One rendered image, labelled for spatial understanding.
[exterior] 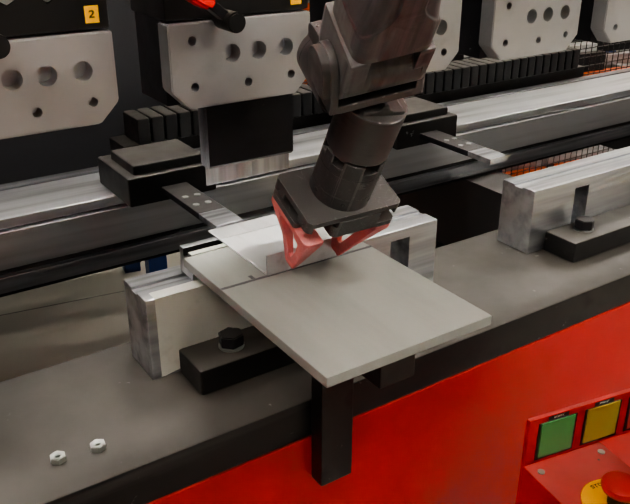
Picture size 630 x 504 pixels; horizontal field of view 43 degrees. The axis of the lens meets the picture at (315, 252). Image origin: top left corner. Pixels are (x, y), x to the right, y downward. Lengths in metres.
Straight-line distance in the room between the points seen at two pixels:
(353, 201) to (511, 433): 0.50
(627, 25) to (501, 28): 0.23
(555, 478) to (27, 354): 2.03
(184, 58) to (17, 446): 0.39
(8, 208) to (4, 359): 1.65
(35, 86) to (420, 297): 0.38
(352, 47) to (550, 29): 0.50
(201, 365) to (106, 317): 2.00
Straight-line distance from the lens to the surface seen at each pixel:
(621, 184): 1.28
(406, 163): 1.30
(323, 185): 0.70
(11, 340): 2.78
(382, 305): 0.73
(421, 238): 1.00
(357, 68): 0.58
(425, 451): 0.99
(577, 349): 1.12
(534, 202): 1.13
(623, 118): 1.70
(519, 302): 1.03
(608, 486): 0.87
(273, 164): 0.87
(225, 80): 0.77
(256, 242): 0.85
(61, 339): 2.73
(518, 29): 1.00
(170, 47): 0.74
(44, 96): 0.71
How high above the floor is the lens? 1.35
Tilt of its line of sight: 25 degrees down
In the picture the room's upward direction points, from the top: straight up
